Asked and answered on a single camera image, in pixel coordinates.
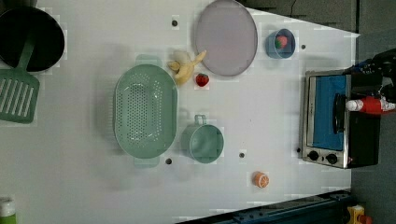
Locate green slotted spatula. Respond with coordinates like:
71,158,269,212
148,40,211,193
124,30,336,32
0,40,40,124

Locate grey round plate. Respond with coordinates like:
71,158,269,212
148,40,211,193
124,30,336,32
194,0,258,77

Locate red strawberry in bowl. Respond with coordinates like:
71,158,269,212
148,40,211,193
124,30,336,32
275,35,288,49

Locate orange half slice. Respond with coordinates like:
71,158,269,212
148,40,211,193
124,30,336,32
252,172,270,189

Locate blue bowl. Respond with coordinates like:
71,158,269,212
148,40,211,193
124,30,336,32
265,29,296,59

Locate yellow peeled banana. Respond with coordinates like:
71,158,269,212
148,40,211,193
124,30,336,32
167,50,206,86

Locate yellow red toy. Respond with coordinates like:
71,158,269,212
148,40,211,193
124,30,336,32
347,205,373,224

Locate black toaster oven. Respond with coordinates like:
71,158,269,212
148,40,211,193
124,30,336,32
301,70,381,169

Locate black pan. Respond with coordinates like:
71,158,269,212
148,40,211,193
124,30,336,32
0,7,65,72

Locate green white bottle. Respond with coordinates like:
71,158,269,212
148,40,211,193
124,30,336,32
0,197,17,224

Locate green colander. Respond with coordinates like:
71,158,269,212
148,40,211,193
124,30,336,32
113,54,178,168

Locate red strawberry on table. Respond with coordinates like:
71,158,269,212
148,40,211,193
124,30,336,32
195,74,209,87

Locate green mug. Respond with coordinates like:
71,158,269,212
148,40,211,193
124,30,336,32
181,115,224,163

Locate red ketchup bottle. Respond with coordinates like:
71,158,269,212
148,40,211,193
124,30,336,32
346,96,395,115

